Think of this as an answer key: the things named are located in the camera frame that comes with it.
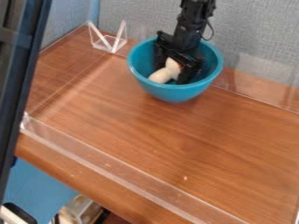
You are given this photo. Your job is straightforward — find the dark blue foreground post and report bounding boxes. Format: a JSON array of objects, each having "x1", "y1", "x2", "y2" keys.
[{"x1": 0, "y1": 0, "x2": 52, "y2": 205}]

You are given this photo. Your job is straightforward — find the clear acrylic front barrier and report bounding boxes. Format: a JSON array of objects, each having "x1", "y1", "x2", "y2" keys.
[{"x1": 21, "y1": 115, "x2": 246, "y2": 224}]

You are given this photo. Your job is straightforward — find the clear box below table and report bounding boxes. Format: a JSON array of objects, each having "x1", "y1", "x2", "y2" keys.
[{"x1": 50, "y1": 195, "x2": 102, "y2": 224}]

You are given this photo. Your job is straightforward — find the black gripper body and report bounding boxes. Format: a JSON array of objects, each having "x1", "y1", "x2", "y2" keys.
[{"x1": 153, "y1": 17, "x2": 206, "y2": 67}]

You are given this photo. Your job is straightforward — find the blue clamp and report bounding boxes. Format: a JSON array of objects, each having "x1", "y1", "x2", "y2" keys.
[{"x1": 10, "y1": 157, "x2": 17, "y2": 168}]

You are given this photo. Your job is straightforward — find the clear acrylic barrier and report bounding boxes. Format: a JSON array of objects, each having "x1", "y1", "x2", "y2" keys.
[
  {"x1": 213, "y1": 53, "x2": 299, "y2": 114},
  {"x1": 21, "y1": 115, "x2": 246, "y2": 224}
]

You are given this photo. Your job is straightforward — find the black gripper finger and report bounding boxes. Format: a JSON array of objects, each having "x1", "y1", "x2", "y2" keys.
[
  {"x1": 153, "y1": 44, "x2": 166, "y2": 70},
  {"x1": 176, "y1": 64, "x2": 201, "y2": 85}
]

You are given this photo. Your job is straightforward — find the white brown toy mushroom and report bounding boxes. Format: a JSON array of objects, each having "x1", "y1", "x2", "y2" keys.
[{"x1": 148, "y1": 58, "x2": 181, "y2": 84}]

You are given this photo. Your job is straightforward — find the blue bowl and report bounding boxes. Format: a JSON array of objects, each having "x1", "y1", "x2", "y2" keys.
[{"x1": 125, "y1": 37, "x2": 224, "y2": 103}]

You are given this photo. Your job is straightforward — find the black white object below table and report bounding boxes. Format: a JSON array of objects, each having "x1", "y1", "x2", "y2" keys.
[{"x1": 0, "y1": 203, "x2": 37, "y2": 224}]

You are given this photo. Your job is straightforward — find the clear acrylic back barrier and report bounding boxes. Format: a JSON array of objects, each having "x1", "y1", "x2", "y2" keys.
[{"x1": 213, "y1": 53, "x2": 299, "y2": 114}]

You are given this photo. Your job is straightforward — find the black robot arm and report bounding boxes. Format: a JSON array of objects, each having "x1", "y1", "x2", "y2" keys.
[{"x1": 148, "y1": 0, "x2": 216, "y2": 85}]

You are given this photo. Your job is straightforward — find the clear acrylic corner bracket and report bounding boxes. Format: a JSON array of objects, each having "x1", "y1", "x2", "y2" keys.
[{"x1": 86, "y1": 20, "x2": 126, "y2": 53}]

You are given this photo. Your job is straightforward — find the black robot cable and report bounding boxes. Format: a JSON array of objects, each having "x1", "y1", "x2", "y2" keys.
[{"x1": 200, "y1": 18, "x2": 216, "y2": 42}]

